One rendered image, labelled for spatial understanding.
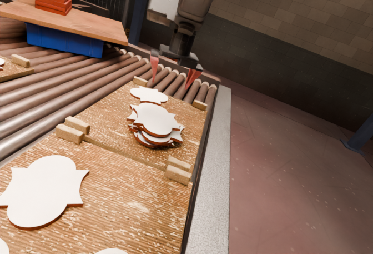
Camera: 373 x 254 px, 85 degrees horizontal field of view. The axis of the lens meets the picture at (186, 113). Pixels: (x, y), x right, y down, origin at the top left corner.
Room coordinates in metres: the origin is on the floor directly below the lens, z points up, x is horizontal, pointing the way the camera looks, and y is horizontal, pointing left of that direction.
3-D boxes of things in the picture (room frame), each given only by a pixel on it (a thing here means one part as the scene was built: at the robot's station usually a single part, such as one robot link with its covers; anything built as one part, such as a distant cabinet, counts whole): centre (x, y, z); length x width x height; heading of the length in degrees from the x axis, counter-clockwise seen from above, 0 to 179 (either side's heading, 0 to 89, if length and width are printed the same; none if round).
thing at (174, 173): (0.35, -0.03, 0.95); 0.06 x 0.02 x 0.03; 90
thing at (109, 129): (0.58, 0.10, 0.93); 0.41 x 0.35 x 0.02; 178
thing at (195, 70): (0.56, 0.04, 1.12); 0.07 x 0.07 x 0.09; 19
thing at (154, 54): (0.54, 0.11, 1.12); 0.07 x 0.07 x 0.09; 19
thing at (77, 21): (1.06, 0.72, 1.03); 0.50 x 0.50 x 0.02; 29
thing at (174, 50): (0.54, 0.08, 1.19); 0.10 x 0.07 x 0.07; 109
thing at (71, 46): (1.00, 0.69, 0.97); 0.31 x 0.31 x 0.10; 29
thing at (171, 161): (0.38, -0.03, 0.95); 0.06 x 0.02 x 0.03; 88
